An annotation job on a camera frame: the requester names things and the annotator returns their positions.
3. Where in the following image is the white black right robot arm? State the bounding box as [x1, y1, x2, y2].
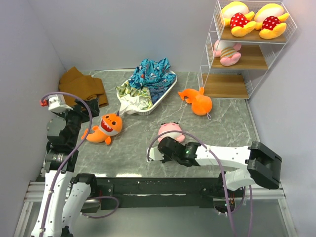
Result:
[150, 137, 282, 197]

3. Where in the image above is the brown folded cloth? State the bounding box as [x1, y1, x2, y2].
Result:
[59, 67, 109, 108]

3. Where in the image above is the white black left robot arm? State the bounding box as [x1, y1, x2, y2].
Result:
[31, 92, 100, 237]

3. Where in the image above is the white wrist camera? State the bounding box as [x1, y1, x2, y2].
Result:
[146, 147, 164, 162]
[40, 94, 73, 114]

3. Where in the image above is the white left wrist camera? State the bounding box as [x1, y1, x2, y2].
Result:
[40, 94, 73, 114]

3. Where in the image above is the pink pig plush striped shirt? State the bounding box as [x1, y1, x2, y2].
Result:
[213, 40, 242, 67]

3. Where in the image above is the white plastic laundry basket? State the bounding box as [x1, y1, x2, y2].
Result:
[116, 70, 178, 117]

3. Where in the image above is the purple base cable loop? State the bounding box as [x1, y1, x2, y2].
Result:
[81, 196, 120, 220]

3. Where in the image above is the blue patterned cloth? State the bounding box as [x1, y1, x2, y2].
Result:
[129, 58, 175, 93]

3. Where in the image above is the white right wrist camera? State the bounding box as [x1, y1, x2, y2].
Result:
[146, 147, 164, 162]

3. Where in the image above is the orange fox plush toy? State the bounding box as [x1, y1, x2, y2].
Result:
[81, 112, 123, 145]

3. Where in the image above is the orange whale plush toy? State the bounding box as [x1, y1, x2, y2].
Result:
[178, 87, 213, 120]

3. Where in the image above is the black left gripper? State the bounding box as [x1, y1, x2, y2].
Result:
[54, 97, 99, 146]

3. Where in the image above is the white wire wooden shelf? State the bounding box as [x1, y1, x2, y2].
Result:
[198, 0, 297, 99]

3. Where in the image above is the green white patterned cloth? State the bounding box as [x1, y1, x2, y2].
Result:
[116, 81, 153, 115]

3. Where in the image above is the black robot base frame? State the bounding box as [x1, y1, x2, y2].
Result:
[24, 176, 284, 210]

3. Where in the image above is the yellow plush red dotted dress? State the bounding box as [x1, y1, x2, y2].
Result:
[254, 3, 290, 40]

